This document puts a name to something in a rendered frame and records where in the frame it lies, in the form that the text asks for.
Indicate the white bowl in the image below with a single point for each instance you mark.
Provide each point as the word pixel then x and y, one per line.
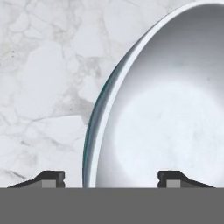
pixel 169 116

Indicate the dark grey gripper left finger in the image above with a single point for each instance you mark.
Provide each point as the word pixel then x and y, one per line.
pixel 49 177

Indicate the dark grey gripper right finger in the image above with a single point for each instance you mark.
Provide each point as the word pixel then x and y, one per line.
pixel 172 176

